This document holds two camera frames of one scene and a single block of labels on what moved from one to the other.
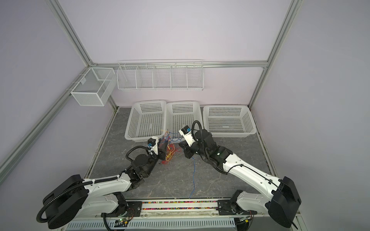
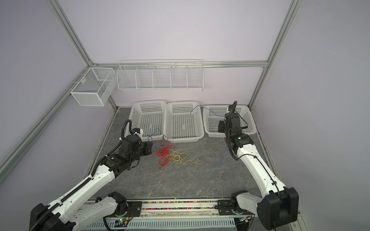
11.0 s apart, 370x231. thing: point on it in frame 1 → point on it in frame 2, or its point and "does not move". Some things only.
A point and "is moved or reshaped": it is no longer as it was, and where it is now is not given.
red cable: x=171 y=149 does not move
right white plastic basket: x=229 y=121 does not move
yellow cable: x=170 y=149 is moved or reshaped
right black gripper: x=188 y=148 → x=223 y=124
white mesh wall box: x=96 y=87 does not move
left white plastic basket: x=148 y=119 does not move
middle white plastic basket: x=180 y=114 does not move
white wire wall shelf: x=161 y=75 does not move
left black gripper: x=162 y=151 → x=148 y=146
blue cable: x=174 y=136 → x=215 y=115
